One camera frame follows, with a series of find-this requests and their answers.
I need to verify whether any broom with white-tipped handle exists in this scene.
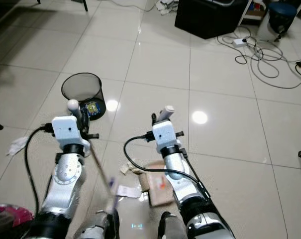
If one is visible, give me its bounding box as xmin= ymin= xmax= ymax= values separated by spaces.
xmin=67 ymin=99 xmax=117 ymax=211

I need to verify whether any blue and yellow packet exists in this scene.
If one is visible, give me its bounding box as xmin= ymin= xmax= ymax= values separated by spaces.
xmin=87 ymin=101 xmax=104 ymax=116

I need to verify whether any black mesh waste bin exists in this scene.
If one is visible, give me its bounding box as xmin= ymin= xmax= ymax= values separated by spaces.
xmin=61 ymin=72 xmax=106 ymax=121

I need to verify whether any tan paper scrap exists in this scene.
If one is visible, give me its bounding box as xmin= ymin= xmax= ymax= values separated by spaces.
xmin=119 ymin=160 xmax=141 ymax=175

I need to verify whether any flat white paper slip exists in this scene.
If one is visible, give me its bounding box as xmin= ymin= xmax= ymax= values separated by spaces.
xmin=116 ymin=185 xmax=144 ymax=199

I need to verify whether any crumpled white tissue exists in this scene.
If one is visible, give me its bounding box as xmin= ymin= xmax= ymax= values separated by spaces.
xmin=7 ymin=136 xmax=30 ymax=156

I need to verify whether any grey right robot leg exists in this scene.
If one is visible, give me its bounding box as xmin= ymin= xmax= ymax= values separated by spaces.
xmin=159 ymin=212 xmax=192 ymax=239

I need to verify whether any grey robot leg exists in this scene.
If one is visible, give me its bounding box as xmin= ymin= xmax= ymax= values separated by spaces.
xmin=73 ymin=209 xmax=119 ymax=239
xmin=159 ymin=212 xmax=192 ymax=239

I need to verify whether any grey left robot leg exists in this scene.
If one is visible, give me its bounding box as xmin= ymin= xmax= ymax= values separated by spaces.
xmin=73 ymin=209 xmax=119 ymax=239

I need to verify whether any red and grey vacuum cleaner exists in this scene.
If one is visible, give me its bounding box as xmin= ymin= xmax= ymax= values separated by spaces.
xmin=0 ymin=203 xmax=35 ymax=239

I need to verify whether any white power strip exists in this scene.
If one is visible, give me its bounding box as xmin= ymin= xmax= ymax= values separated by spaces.
xmin=233 ymin=38 xmax=249 ymax=48

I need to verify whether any white clutter pile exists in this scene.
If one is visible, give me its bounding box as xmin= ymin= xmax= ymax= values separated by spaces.
xmin=155 ymin=0 xmax=180 ymax=14

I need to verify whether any large black box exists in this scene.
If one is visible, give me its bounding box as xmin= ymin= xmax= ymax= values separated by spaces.
xmin=175 ymin=0 xmax=251 ymax=40

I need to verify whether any dark blue round stool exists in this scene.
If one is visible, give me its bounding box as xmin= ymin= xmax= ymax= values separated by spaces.
xmin=267 ymin=1 xmax=298 ymax=42

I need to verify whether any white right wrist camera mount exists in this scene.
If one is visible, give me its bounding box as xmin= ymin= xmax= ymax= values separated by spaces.
xmin=152 ymin=120 xmax=181 ymax=148

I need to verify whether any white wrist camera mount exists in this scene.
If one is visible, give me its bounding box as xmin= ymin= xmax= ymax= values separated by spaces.
xmin=152 ymin=120 xmax=181 ymax=148
xmin=51 ymin=116 xmax=84 ymax=146

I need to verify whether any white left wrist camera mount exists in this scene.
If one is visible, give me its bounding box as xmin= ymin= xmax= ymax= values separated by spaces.
xmin=51 ymin=116 xmax=84 ymax=146

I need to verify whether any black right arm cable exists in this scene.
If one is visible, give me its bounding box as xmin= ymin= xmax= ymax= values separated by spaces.
xmin=123 ymin=134 xmax=210 ymax=195

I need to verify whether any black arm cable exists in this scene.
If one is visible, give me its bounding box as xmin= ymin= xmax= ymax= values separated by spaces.
xmin=24 ymin=125 xmax=54 ymax=215
xmin=123 ymin=134 xmax=210 ymax=195

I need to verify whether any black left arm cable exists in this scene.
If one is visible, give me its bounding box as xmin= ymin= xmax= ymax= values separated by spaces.
xmin=24 ymin=125 xmax=54 ymax=215

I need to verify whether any black floor cable tangle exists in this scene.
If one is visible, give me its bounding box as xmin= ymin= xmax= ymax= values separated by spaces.
xmin=217 ymin=24 xmax=301 ymax=91

